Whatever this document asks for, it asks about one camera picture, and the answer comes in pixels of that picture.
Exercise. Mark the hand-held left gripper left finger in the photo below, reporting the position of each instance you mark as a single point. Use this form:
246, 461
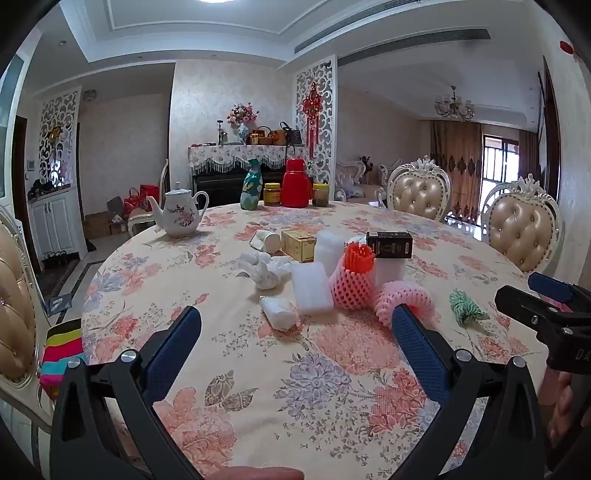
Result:
173, 355

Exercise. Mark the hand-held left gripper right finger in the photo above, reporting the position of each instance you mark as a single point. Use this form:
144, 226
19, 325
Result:
418, 350

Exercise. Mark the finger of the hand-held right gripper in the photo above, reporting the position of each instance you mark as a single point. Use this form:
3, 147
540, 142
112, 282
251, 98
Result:
549, 286
521, 304

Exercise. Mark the white foam pad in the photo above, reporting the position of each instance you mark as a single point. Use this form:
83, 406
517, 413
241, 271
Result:
311, 290

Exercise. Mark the large white tissue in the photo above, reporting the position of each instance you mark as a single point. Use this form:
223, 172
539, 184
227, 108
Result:
265, 274

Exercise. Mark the yellow cardboard box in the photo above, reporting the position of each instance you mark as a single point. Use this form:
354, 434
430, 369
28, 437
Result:
298, 244

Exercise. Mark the person's right hand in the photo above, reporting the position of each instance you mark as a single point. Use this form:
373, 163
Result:
572, 406

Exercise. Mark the person's left hand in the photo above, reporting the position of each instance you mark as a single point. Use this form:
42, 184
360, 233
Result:
263, 474

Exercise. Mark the green crumpled wrapper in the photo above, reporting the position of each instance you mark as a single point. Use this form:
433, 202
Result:
464, 307

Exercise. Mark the cream tufted dining chair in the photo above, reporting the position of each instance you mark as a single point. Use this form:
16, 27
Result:
16, 314
521, 230
418, 194

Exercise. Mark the pink foam net sleeve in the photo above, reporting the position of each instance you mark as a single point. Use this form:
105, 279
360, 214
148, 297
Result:
351, 288

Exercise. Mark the black cardboard box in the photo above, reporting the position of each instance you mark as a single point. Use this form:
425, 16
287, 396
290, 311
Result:
390, 244

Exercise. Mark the striped colourful cloth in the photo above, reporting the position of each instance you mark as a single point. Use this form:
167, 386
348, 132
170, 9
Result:
62, 350

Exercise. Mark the small white tissue wad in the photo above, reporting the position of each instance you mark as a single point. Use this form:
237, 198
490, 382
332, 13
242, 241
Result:
277, 314

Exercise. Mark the balcony window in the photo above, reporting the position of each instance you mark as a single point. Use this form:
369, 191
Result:
501, 166

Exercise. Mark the plain brown curtain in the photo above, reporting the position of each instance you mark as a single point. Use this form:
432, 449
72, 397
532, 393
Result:
528, 154

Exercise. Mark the tall white foam block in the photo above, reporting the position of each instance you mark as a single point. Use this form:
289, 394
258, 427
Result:
328, 249

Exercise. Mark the white carved chair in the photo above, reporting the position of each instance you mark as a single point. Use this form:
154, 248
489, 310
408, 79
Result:
141, 221

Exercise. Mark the white floral teapot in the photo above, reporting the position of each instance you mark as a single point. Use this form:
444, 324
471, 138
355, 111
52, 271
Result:
178, 217

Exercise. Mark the white paper cup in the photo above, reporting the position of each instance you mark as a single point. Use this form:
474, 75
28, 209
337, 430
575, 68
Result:
268, 241

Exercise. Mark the brown patterned curtain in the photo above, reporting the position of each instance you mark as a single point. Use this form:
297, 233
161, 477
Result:
455, 161

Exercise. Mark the red gift bags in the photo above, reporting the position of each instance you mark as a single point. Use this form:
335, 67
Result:
143, 196

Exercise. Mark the dark upright piano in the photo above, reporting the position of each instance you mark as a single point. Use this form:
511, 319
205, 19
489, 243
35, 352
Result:
221, 187

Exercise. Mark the white shoe cabinet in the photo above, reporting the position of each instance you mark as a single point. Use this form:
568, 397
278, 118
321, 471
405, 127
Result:
53, 226

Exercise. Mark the cream carved sofa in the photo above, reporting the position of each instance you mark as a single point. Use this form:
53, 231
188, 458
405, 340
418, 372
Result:
355, 184

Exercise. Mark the yellow lid dark jar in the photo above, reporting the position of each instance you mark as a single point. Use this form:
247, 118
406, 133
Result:
320, 196

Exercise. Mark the green painted vase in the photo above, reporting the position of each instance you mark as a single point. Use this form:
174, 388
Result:
251, 189

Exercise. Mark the yellow lid sauce jar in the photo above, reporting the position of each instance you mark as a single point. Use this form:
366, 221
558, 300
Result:
272, 196

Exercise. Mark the brass chandelier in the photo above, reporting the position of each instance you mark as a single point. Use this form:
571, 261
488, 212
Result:
455, 108

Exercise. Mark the white lace piano cover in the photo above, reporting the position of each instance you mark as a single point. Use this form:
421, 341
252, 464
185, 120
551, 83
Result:
221, 157

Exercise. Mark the red thermos jug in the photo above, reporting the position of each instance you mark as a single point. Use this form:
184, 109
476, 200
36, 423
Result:
296, 184

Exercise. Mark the blue and white vase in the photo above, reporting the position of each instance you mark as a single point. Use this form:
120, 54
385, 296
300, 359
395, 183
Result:
243, 133

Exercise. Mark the woven basket bag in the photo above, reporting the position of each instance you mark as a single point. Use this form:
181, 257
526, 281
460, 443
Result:
263, 137

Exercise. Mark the brown handbag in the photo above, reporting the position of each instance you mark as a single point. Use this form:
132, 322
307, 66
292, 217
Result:
277, 137

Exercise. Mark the white lattice screen panel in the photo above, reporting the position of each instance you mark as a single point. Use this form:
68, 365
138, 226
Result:
60, 134
328, 120

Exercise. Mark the black handbag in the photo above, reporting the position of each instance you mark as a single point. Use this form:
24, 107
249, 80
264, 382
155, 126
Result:
292, 135

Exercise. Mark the pink flower bouquet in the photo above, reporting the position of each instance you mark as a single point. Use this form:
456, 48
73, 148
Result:
242, 114

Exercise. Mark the red knot hanging ornament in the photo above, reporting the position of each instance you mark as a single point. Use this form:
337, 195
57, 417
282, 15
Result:
314, 110

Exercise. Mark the dark wooden door frame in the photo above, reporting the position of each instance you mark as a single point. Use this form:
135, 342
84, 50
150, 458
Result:
549, 138

